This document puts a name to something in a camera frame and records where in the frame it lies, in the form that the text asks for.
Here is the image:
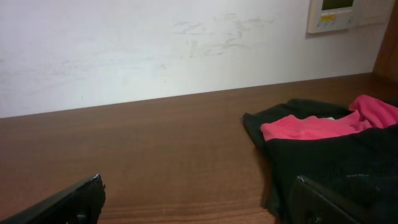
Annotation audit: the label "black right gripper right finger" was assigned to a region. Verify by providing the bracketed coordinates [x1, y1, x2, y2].
[289, 175, 366, 224]

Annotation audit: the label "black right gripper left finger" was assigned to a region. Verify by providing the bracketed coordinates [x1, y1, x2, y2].
[1, 174, 106, 224]

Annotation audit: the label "black shorts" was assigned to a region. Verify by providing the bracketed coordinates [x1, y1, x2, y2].
[242, 99, 397, 223]

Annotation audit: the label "red t-shirt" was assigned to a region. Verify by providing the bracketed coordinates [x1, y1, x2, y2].
[261, 95, 397, 141]

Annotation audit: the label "wooden side panel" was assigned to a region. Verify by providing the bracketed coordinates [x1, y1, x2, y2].
[373, 1, 397, 82]

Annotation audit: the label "beige wall control panel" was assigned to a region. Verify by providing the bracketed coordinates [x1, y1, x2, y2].
[307, 0, 395, 34]

